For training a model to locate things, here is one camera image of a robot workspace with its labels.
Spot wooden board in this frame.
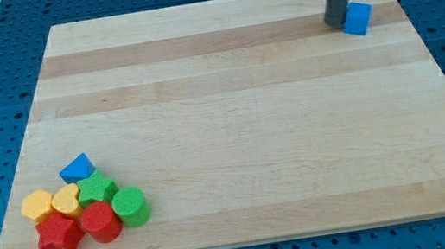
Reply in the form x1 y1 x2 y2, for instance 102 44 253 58
0 0 445 249

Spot green cylinder block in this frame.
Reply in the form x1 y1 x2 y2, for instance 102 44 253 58
111 187 152 228

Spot green star block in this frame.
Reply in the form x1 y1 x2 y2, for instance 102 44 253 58
76 170 119 208

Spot blue triangle block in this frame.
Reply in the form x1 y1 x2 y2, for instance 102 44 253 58
60 153 95 184

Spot red cylinder block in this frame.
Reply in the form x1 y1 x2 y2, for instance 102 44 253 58
80 201 123 244

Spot blue cube block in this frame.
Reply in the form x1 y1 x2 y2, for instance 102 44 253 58
343 2 372 36

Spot yellow heart block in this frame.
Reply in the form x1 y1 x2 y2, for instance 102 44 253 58
51 183 83 220

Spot red star block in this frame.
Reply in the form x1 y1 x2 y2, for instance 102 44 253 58
35 213 85 249

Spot yellow hexagon block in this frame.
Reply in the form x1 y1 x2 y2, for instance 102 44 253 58
21 189 54 224

